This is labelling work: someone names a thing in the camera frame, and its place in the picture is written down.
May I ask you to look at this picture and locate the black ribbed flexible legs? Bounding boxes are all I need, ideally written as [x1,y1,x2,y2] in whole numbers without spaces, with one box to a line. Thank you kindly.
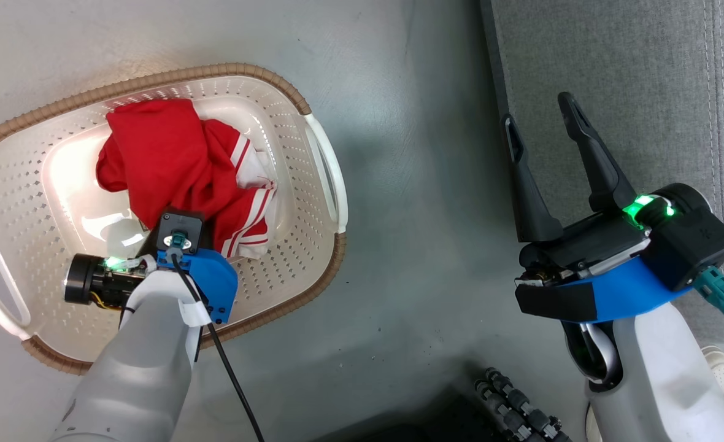
[474,366,572,442]

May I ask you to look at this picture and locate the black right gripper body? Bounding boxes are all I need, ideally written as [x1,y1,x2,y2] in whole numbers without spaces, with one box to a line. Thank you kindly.
[517,182,714,288]

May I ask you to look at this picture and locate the red garment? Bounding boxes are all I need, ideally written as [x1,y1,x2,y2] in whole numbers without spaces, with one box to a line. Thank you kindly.
[96,98,277,260]

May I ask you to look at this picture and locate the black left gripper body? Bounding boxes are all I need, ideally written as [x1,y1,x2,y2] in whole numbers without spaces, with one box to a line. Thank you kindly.
[64,252,155,310]

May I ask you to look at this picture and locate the white sneaker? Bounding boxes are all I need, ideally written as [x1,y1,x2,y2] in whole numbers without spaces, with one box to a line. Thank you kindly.
[701,345,724,401]

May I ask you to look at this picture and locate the grey fabric sofa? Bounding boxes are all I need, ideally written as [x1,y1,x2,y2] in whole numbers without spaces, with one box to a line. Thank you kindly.
[480,0,724,346]

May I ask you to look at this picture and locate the white perforated laundry basket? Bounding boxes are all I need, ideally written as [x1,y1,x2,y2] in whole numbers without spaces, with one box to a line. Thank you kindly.
[0,61,350,376]

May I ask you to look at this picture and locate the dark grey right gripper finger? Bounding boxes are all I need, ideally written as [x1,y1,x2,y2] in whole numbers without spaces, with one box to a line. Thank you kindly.
[558,91,637,213]
[501,113,564,243]

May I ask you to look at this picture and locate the black left camera cable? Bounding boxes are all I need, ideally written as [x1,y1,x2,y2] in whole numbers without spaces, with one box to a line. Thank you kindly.
[172,249,266,442]

